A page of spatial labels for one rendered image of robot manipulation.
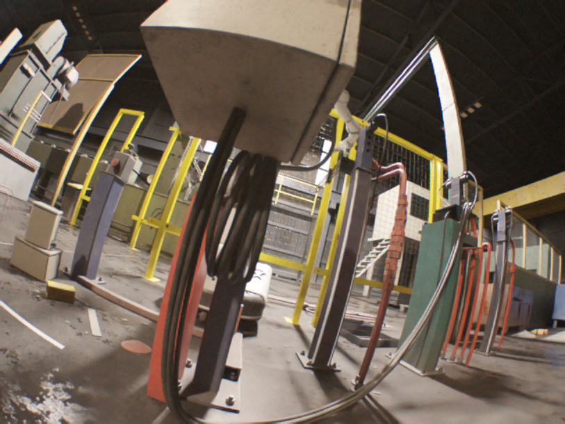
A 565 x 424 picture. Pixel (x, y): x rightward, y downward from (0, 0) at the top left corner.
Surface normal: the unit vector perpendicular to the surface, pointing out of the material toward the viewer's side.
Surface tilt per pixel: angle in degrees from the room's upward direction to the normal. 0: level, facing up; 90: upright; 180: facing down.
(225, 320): 90
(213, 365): 90
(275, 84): 180
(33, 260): 90
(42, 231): 90
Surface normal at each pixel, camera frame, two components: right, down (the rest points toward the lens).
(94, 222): 0.16, -0.20
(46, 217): 0.69, 0.01
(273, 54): -0.26, 0.94
